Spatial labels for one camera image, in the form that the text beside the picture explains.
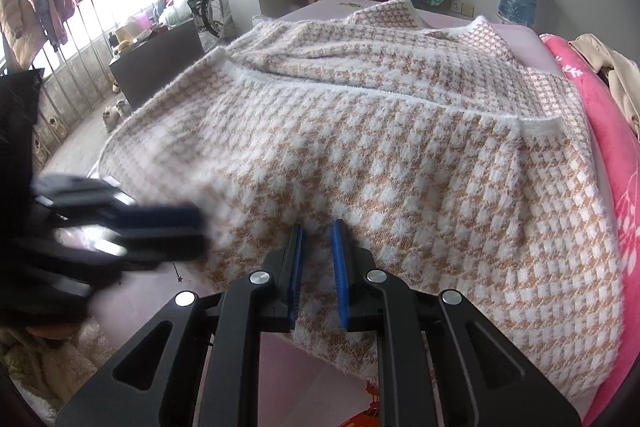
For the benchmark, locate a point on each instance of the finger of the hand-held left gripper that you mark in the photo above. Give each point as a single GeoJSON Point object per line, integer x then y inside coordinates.
{"type": "Point", "coordinates": [165, 219]}
{"type": "Point", "coordinates": [170, 252]}

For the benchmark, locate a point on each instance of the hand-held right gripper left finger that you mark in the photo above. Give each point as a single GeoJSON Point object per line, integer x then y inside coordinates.
{"type": "Point", "coordinates": [296, 277]}

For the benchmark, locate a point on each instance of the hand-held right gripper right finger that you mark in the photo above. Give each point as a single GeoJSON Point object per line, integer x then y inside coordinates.
{"type": "Point", "coordinates": [341, 277]}

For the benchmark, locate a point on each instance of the beige houndstooth knit coat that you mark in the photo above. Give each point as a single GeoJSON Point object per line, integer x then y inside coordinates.
{"type": "Point", "coordinates": [375, 132]}

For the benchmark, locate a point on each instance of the cream fleece garment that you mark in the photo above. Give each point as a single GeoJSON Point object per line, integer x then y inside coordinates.
{"type": "Point", "coordinates": [50, 372]}

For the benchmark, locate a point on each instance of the beige shoe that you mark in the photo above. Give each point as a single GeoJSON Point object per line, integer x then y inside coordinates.
{"type": "Point", "coordinates": [123, 108]}
{"type": "Point", "coordinates": [109, 116]}

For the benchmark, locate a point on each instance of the dark cloth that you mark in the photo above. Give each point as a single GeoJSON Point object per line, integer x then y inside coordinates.
{"type": "Point", "coordinates": [20, 132]}

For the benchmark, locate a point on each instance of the dark cabinet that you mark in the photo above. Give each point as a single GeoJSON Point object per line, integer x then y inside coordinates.
{"type": "Point", "coordinates": [155, 67]}

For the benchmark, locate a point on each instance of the metal window railing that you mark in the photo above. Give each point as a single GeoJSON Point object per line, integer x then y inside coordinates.
{"type": "Point", "coordinates": [75, 57]}

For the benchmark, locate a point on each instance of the pink plastic container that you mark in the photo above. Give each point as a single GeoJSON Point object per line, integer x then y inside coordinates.
{"type": "Point", "coordinates": [145, 19]}

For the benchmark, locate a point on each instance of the white plastic bag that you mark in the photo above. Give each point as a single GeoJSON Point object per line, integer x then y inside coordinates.
{"type": "Point", "coordinates": [172, 16]}

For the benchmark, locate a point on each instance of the cream hanging coat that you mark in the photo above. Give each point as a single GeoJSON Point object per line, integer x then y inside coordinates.
{"type": "Point", "coordinates": [17, 22]}

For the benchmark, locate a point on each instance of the pink floral blanket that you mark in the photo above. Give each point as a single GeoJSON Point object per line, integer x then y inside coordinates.
{"type": "Point", "coordinates": [615, 147]}

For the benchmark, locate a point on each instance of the beige garment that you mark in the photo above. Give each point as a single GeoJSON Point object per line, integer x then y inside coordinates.
{"type": "Point", "coordinates": [625, 77]}

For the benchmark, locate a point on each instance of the white wall socket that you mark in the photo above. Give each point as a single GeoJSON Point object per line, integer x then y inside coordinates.
{"type": "Point", "coordinates": [462, 8]}

